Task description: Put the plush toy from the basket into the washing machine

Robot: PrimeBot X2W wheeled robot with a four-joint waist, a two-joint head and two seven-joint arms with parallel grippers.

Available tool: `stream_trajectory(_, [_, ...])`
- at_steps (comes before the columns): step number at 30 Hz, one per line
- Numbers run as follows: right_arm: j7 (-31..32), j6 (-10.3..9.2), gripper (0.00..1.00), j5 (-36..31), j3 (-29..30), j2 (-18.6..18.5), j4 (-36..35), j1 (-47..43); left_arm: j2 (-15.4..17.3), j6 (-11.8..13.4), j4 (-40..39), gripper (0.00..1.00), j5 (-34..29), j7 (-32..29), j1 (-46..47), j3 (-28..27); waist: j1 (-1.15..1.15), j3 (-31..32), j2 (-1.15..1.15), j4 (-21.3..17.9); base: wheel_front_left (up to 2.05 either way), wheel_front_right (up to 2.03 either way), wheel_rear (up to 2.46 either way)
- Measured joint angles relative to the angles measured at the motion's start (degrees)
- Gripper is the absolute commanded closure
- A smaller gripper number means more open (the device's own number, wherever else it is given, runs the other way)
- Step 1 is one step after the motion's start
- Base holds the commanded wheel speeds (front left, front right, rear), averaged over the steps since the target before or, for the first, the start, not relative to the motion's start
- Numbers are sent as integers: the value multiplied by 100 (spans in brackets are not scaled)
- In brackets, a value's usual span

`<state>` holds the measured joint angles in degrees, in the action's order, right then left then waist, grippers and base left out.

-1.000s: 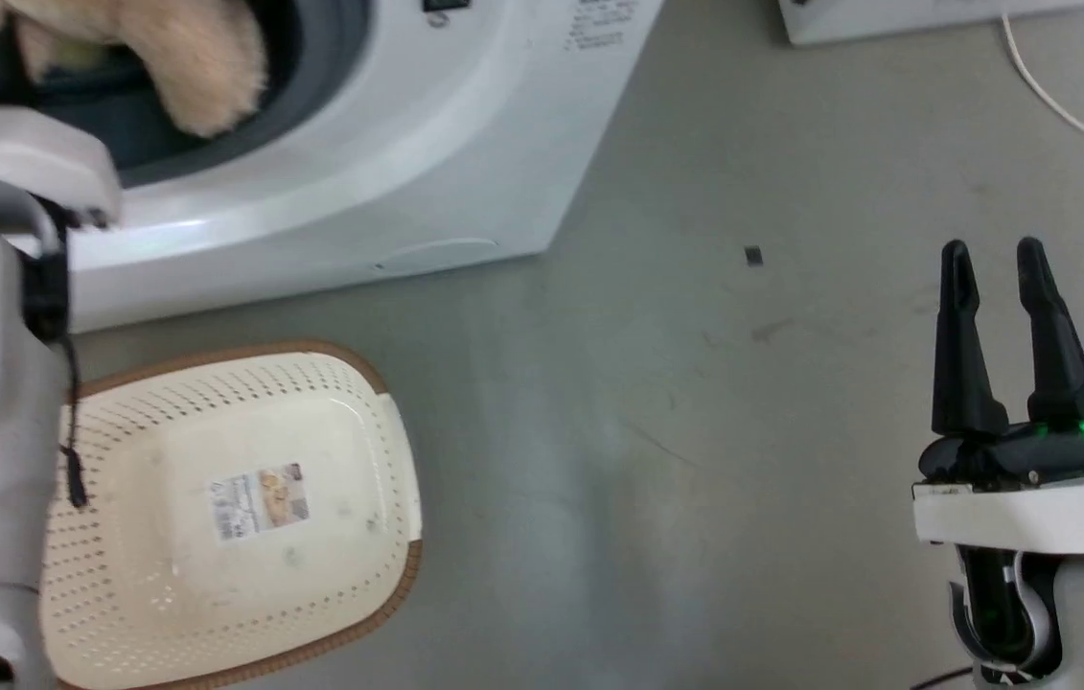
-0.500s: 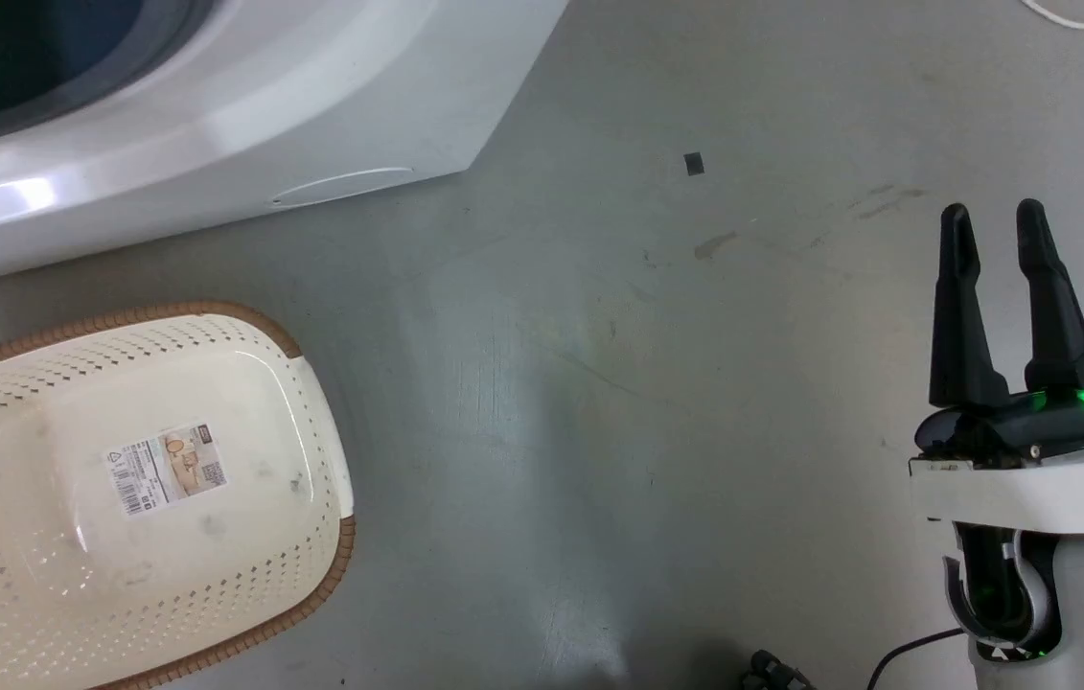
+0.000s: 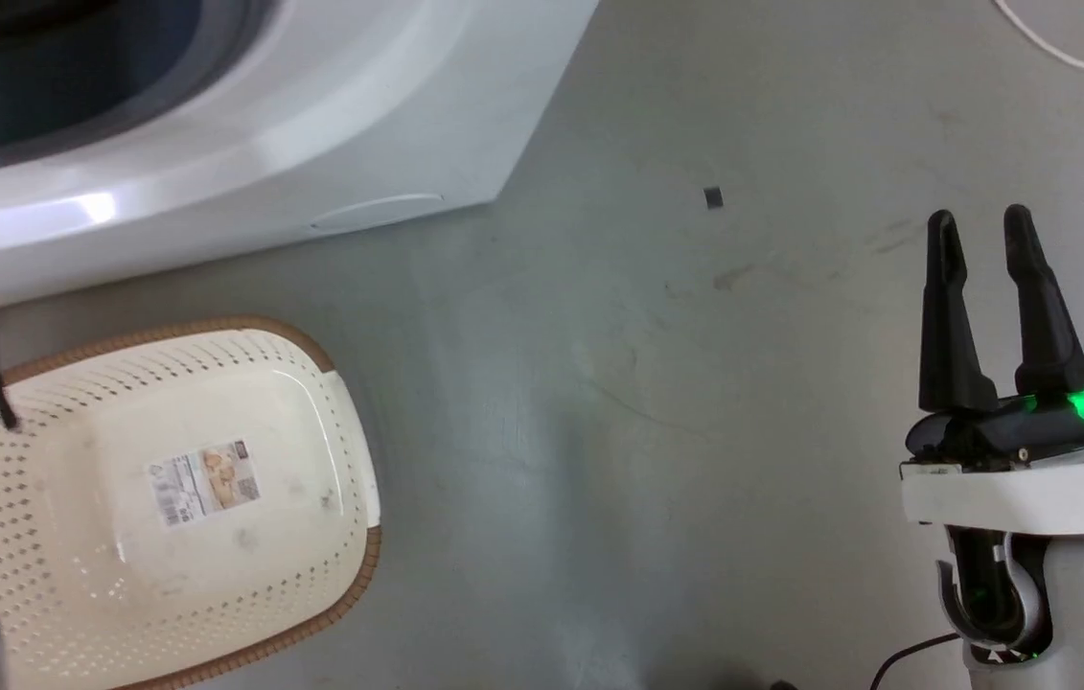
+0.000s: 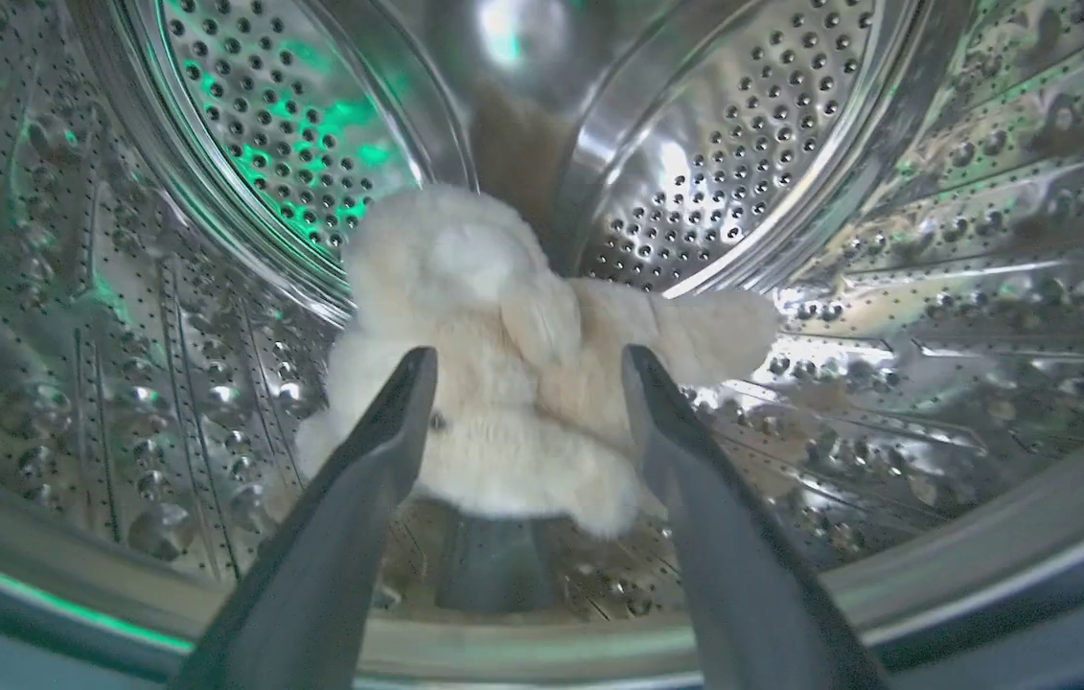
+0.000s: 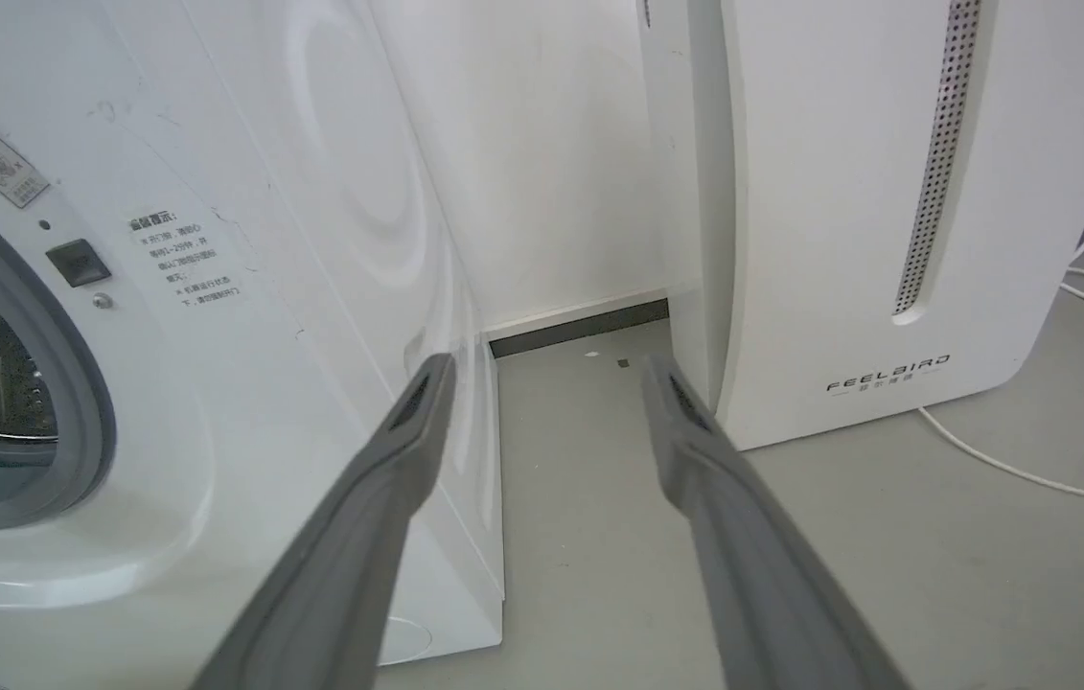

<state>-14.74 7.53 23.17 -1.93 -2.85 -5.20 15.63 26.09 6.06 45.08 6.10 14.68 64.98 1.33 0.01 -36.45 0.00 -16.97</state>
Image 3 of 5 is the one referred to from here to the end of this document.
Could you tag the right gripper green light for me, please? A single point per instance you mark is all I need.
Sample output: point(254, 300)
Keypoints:
point(1011, 441)

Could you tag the cream perforated laundry basket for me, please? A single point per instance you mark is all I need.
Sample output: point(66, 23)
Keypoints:
point(101, 537)

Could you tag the product label sticker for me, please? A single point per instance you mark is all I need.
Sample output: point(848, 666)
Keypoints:
point(204, 482)

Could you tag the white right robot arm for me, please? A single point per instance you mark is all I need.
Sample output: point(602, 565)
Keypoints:
point(1059, 604)

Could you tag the white washing machine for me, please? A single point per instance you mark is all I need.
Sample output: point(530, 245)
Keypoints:
point(331, 115)

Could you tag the small dark floor tape piece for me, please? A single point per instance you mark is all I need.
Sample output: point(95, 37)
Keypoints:
point(713, 197)

